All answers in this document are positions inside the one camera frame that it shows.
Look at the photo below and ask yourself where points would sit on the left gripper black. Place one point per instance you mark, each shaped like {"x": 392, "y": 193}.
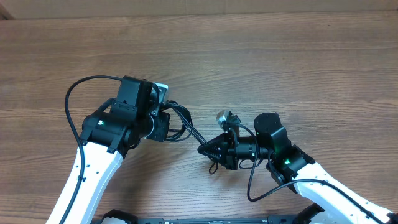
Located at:
{"x": 159, "y": 133}

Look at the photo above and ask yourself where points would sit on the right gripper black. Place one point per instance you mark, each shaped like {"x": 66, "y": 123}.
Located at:
{"x": 224, "y": 151}

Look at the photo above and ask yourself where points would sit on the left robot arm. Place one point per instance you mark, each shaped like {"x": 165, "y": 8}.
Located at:
{"x": 116, "y": 127}

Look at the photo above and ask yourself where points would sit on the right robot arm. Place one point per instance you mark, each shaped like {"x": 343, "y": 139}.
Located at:
{"x": 291, "y": 167}

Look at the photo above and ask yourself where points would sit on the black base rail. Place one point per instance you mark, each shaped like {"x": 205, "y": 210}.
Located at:
{"x": 270, "y": 219}

